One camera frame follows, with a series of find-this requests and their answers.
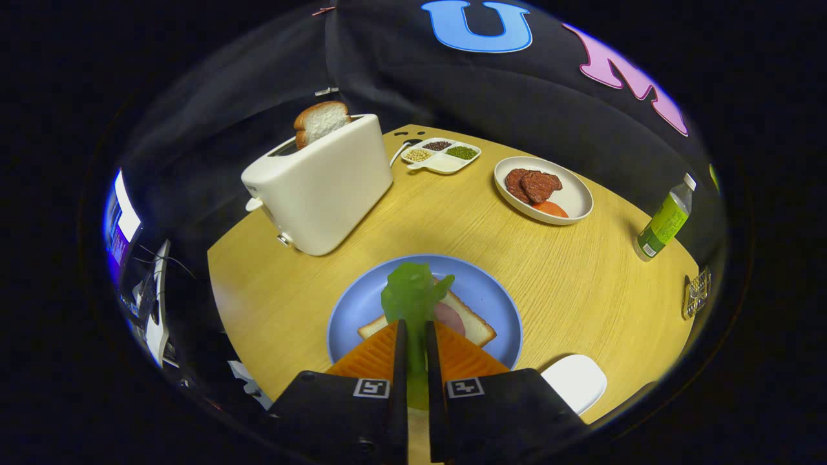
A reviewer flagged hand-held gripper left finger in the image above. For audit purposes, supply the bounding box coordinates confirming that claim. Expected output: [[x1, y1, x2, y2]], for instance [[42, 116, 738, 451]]
[[268, 318, 409, 465]]

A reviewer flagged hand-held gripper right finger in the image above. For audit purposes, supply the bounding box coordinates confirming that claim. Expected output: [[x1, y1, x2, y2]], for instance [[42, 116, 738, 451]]
[[424, 320, 589, 464]]

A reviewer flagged green lettuce leaf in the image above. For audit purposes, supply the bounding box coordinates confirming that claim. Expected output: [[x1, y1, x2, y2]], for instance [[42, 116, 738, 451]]
[[381, 262, 455, 411]]

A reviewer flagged brown crust bread slice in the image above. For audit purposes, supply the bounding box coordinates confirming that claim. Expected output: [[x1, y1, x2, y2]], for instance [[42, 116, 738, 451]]
[[293, 101, 351, 150]]

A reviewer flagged square toast slice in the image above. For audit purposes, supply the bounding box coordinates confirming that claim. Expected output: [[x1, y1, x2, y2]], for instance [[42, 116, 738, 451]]
[[357, 289, 497, 348]]

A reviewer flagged pink ham slice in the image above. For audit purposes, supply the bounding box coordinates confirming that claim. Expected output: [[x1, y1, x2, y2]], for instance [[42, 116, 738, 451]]
[[434, 301, 467, 336]]

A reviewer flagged blue round plate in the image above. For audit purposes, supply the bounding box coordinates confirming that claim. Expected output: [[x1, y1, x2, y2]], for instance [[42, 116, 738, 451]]
[[326, 254, 523, 372]]

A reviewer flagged white oval plate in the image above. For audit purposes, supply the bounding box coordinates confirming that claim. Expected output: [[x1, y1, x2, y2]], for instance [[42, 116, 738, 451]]
[[540, 354, 608, 415]]

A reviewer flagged white toaster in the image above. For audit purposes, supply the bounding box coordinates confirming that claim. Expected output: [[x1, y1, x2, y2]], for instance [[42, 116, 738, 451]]
[[241, 114, 393, 257]]

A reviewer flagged white divided bean dish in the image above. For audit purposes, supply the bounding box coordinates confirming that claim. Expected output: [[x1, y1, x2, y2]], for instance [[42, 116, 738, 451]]
[[401, 137, 482, 176]]

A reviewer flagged brown meat patty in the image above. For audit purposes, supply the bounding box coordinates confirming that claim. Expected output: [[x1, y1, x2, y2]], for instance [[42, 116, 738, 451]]
[[521, 170, 563, 204], [505, 169, 530, 204]]

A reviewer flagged white round plate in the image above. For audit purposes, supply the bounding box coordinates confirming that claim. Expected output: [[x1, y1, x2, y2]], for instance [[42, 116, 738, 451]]
[[494, 156, 594, 226]]

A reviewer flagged green label plastic bottle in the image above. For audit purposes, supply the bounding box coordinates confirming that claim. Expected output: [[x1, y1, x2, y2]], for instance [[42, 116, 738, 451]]
[[633, 173, 698, 262]]

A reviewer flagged black backdrop cloth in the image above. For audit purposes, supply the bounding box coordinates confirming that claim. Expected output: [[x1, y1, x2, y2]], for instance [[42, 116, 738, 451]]
[[116, 0, 724, 259]]

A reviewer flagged lit computer screen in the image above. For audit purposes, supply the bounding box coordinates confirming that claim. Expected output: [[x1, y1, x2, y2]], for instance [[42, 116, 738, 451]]
[[103, 169, 141, 272]]

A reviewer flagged white toaster cable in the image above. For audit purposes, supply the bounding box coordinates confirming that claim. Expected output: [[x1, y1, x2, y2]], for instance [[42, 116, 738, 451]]
[[390, 139, 422, 170]]

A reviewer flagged small wire rack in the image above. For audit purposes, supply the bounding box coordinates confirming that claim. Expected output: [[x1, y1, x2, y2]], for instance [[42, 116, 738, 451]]
[[682, 268, 713, 320]]

